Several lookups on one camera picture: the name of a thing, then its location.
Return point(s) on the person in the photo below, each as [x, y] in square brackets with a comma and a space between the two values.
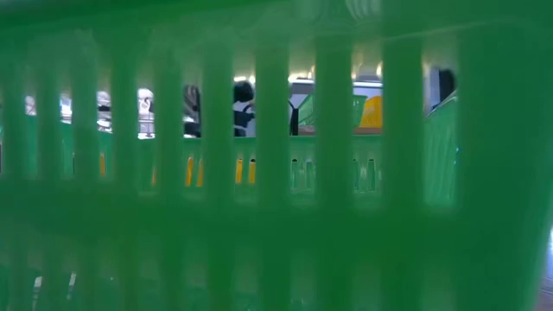
[243, 108]

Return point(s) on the green plastic basket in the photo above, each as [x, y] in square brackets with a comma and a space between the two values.
[307, 114]
[272, 216]

